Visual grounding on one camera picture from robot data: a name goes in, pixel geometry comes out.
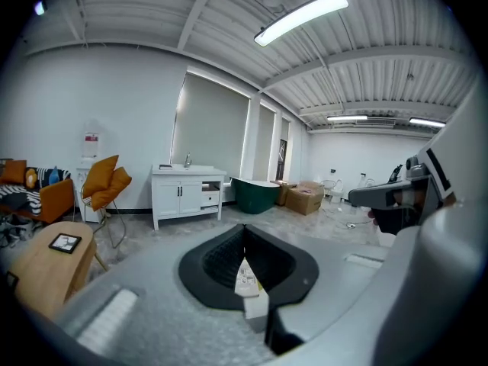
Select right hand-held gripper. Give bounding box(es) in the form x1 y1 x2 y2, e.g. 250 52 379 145
348 120 458 236

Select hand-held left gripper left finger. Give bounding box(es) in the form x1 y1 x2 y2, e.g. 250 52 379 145
178 223 246 312

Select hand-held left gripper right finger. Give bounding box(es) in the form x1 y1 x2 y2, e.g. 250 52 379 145
243 223 320 357

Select black framed book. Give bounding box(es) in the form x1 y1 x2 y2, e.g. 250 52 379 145
47 233 83 255

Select wooden seat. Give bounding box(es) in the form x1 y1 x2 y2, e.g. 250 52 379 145
6 220 98 319

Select white round stool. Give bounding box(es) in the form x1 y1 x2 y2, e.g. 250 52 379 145
329 178 345 204

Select long ceiling light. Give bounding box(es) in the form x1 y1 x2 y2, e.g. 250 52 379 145
253 0 350 48
408 117 448 129
326 114 369 123

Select large cardboard box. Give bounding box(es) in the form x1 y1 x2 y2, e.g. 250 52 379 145
284 181 326 217

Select white vanity cabinet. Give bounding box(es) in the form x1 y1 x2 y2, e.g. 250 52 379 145
150 163 228 232

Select small cardboard box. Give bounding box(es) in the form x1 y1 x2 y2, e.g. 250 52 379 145
273 180 299 207

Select green bathtub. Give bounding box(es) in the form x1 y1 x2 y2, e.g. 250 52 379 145
229 176 282 216

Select narrow grey window blind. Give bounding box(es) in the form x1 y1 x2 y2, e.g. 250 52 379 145
252 104 276 183

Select white water dispenser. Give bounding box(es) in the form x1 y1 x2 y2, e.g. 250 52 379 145
75 165 101 223

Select large grey window blind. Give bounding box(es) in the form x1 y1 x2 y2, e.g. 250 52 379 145
170 72 252 179

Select orange sofa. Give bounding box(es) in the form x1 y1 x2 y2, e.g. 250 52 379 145
0 159 76 225

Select clear water bottle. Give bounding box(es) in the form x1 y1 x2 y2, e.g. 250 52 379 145
82 118 101 160

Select grey bags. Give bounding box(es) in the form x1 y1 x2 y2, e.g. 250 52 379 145
0 213 40 248

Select black white striped blanket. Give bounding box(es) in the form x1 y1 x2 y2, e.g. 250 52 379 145
0 167 72 216

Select orange square sofa cushion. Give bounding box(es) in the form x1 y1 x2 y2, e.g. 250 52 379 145
1 159 28 185

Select white floor cable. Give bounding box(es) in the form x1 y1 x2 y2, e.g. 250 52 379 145
323 207 374 230

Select gold wire chair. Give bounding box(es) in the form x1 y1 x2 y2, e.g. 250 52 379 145
71 183 127 249

